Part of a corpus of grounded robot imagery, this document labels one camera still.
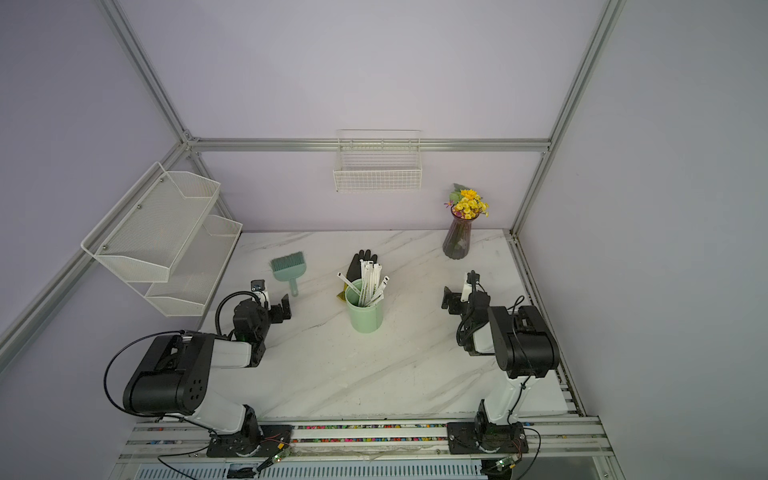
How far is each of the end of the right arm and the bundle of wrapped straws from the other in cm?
22

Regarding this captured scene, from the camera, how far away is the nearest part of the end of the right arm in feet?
2.94

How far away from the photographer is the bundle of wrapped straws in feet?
2.77

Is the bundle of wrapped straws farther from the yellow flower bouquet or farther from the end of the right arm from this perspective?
the yellow flower bouquet
